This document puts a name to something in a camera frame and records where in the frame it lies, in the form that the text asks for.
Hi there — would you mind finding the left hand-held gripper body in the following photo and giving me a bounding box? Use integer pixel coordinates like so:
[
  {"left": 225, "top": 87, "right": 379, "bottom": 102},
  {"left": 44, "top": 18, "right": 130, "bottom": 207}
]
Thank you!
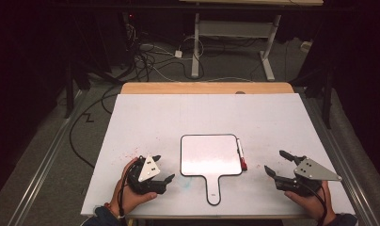
[{"left": 127, "top": 154, "right": 167, "bottom": 196}]

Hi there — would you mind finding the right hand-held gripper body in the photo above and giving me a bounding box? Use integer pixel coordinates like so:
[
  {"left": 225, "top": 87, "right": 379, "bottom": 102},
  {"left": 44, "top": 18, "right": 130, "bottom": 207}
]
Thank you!
[{"left": 274, "top": 154, "right": 343, "bottom": 198}]

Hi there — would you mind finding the white paddle whiteboard black rim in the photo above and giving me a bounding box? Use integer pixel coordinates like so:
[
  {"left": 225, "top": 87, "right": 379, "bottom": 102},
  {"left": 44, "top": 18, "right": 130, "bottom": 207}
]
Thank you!
[{"left": 180, "top": 134, "right": 244, "bottom": 207}]

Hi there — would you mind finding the person's right hand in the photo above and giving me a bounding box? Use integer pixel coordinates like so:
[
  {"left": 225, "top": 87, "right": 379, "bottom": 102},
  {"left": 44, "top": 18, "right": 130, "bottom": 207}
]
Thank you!
[{"left": 283, "top": 180, "right": 332, "bottom": 222}]

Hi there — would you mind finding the person's left hand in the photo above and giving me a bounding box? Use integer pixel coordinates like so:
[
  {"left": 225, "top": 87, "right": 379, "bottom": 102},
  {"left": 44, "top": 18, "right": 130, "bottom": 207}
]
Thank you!
[{"left": 110, "top": 157, "right": 159, "bottom": 218}]

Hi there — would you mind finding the white marker with red cap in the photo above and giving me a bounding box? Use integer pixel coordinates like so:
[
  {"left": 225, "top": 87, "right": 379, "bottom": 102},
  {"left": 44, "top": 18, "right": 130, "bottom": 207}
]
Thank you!
[{"left": 236, "top": 137, "right": 248, "bottom": 172}]

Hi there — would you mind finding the black metal stand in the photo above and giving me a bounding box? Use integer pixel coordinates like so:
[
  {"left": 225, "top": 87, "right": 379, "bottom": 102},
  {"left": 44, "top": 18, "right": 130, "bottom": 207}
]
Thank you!
[
  {"left": 322, "top": 70, "right": 334, "bottom": 130},
  {"left": 63, "top": 60, "right": 75, "bottom": 120}
]

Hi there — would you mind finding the wooden table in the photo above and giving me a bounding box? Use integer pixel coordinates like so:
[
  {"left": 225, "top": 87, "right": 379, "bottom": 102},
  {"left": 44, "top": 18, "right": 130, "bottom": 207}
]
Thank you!
[{"left": 120, "top": 82, "right": 295, "bottom": 95}]

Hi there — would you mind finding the white power strip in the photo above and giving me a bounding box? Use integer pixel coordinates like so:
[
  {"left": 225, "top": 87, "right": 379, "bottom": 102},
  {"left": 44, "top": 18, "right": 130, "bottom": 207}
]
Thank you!
[{"left": 300, "top": 40, "right": 314, "bottom": 54}]

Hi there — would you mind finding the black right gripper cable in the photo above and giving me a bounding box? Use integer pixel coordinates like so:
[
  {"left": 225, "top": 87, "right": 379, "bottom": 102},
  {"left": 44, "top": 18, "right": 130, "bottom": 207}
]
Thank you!
[{"left": 297, "top": 178, "right": 327, "bottom": 226}]

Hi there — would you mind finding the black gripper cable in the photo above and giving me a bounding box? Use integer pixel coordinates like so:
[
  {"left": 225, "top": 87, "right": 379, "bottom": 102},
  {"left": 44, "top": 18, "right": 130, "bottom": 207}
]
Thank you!
[
  {"left": 297, "top": 178, "right": 327, "bottom": 226},
  {"left": 117, "top": 156, "right": 140, "bottom": 220}
]

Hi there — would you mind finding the aluminium floor rail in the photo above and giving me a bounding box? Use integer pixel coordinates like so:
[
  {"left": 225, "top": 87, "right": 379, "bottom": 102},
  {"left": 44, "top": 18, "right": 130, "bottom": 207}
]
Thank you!
[
  {"left": 7, "top": 89, "right": 86, "bottom": 226},
  {"left": 299, "top": 92, "right": 380, "bottom": 226}
]

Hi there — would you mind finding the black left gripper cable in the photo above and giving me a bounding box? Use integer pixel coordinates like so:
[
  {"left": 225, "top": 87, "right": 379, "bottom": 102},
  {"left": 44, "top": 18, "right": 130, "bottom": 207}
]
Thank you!
[{"left": 117, "top": 156, "right": 140, "bottom": 220}]

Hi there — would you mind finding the black floor cable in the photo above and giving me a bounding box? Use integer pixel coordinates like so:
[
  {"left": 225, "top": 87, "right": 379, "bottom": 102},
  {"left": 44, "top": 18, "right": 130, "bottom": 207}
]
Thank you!
[{"left": 68, "top": 84, "right": 123, "bottom": 170}]

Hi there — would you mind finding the tangle of floor cables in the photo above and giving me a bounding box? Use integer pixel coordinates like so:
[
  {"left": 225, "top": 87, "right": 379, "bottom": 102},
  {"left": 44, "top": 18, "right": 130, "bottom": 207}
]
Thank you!
[{"left": 123, "top": 23, "right": 211, "bottom": 83}]

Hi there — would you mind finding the white metal desk frame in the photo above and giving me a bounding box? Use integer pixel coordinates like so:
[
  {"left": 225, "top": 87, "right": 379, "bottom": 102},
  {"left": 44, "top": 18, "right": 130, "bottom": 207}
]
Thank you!
[{"left": 178, "top": 0, "right": 325, "bottom": 82}]

